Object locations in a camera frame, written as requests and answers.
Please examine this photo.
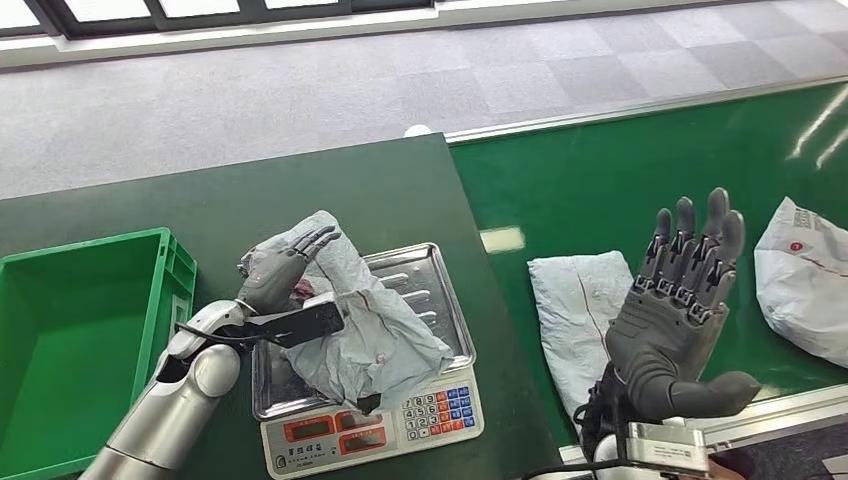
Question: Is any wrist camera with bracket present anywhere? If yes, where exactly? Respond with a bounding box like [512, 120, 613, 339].
[246, 293, 346, 350]
[624, 419, 711, 474]

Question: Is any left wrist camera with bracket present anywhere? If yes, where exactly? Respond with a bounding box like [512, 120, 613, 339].
[246, 293, 346, 350]

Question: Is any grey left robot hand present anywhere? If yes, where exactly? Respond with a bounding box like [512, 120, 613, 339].
[237, 225, 343, 317]

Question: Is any green conveyor belt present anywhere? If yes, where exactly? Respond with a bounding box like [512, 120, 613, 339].
[450, 82, 848, 448]

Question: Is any large grey parcel red print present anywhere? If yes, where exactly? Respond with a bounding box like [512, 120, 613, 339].
[527, 249, 637, 432]

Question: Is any green plastic crate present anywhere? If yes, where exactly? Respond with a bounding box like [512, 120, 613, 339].
[0, 227, 199, 480]

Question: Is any electronic scale with steel tray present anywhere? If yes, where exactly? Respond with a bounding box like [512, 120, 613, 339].
[251, 241, 486, 480]

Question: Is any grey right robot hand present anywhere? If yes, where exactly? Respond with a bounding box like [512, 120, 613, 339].
[605, 187, 763, 423]

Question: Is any dark window frame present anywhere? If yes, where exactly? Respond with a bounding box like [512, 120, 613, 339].
[0, 0, 437, 37]

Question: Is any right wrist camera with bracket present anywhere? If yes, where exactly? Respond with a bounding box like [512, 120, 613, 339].
[624, 419, 711, 474]

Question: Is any white parcel bag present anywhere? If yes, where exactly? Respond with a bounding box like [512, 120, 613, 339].
[753, 196, 848, 370]

